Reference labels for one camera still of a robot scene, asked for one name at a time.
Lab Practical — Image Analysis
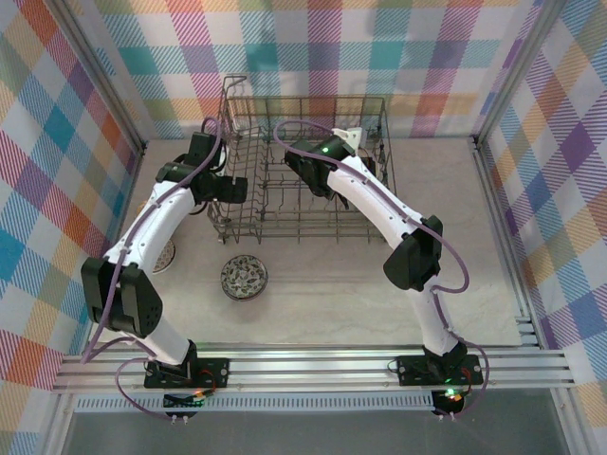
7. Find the white slotted cable duct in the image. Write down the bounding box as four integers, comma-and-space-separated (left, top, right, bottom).
73, 393, 436, 414

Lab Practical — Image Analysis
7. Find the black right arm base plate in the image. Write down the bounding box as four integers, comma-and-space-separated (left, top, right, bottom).
395, 353, 481, 388

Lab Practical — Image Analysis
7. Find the red black power wire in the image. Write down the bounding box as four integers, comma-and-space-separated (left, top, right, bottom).
454, 364, 478, 394
196, 367, 227, 394

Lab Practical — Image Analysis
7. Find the black leaf patterned bowl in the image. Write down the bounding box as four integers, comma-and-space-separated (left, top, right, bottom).
220, 254, 269, 300

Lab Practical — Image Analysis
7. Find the brown patterned bowl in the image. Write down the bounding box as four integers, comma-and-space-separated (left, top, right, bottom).
150, 238, 180, 275

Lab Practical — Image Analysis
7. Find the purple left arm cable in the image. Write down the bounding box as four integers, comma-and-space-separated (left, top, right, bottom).
83, 118, 227, 422

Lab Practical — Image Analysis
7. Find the grey wire dish rack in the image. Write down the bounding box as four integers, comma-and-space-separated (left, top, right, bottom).
207, 73, 398, 247

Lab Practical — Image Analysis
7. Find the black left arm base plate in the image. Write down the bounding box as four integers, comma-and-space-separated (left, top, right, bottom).
143, 355, 232, 391

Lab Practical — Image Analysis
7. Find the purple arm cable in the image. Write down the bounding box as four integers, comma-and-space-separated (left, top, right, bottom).
83, 118, 227, 422
273, 120, 492, 423

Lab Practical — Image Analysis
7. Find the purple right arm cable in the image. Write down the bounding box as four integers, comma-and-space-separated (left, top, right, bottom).
273, 120, 492, 423

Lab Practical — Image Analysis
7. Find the wide aluminium mounting rail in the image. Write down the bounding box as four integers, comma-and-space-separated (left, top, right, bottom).
50, 349, 578, 393

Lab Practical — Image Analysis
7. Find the aluminium frame post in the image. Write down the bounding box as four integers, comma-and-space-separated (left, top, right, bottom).
54, 0, 148, 153
552, 386, 587, 455
471, 0, 570, 148
40, 392, 77, 455

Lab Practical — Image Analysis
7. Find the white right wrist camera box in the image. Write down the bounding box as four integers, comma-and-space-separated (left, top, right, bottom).
331, 126, 365, 149

